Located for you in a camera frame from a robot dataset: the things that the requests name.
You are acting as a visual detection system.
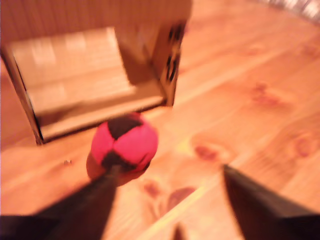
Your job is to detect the cardboard dice tower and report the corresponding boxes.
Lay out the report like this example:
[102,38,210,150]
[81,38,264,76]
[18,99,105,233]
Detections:
[0,0,193,146]

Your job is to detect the red and black footbag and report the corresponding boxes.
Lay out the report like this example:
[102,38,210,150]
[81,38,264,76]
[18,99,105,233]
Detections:
[89,112,160,175]

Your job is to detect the grey paw-print bag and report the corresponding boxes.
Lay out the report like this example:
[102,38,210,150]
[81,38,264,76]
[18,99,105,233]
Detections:
[257,0,320,25]

